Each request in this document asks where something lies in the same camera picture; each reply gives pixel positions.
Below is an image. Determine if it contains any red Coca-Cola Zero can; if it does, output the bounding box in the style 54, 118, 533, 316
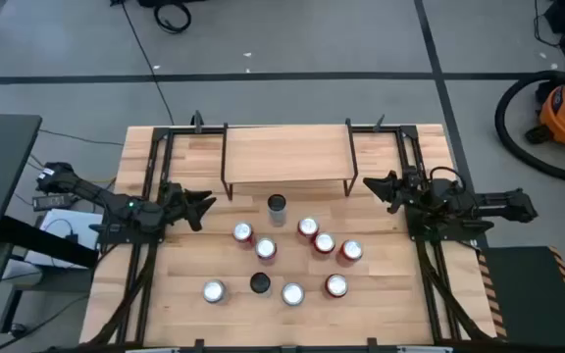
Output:
324, 273, 350, 299
312, 231, 337, 256

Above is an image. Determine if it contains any black power adapter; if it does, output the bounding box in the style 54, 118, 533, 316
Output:
31, 193, 76, 213

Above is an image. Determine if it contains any orange-red Fanta can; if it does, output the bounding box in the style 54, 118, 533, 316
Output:
296, 216, 321, 241

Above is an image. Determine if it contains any tall grey black-lidded can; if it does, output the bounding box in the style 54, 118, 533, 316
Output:
266, 193, 288, 227
249, 272, 273, 297

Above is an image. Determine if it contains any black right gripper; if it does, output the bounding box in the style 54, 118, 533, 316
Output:
363, 166, 434, 215

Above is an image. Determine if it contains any long black floor cable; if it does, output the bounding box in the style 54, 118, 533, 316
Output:
119, 0, 176, 126

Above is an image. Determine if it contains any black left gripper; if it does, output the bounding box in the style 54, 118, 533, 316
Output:
157, 180, 218, 232

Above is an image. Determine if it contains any red soda can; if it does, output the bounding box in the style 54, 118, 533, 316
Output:
338, 238, 364, 266

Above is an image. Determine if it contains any black floor equipment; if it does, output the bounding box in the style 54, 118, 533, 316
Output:
137, 0, 208, 9

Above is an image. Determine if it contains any white box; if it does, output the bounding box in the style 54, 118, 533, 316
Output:
24, 208, 103, 270

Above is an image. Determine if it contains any black metal table frame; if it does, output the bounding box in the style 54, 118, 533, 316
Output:
83, 125, 499, 353

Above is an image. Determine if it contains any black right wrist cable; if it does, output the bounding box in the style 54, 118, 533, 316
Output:
428, 165, 468, 197

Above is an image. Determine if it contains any wooden shelf with black legs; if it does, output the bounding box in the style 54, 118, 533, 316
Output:
220, 117, 360, 202

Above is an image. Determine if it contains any black mat with hazard stripes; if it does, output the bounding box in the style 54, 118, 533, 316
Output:
477, 244, 565, 350

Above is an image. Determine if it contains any coiled black cable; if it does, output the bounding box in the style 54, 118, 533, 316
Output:
152, 1, 193, 35

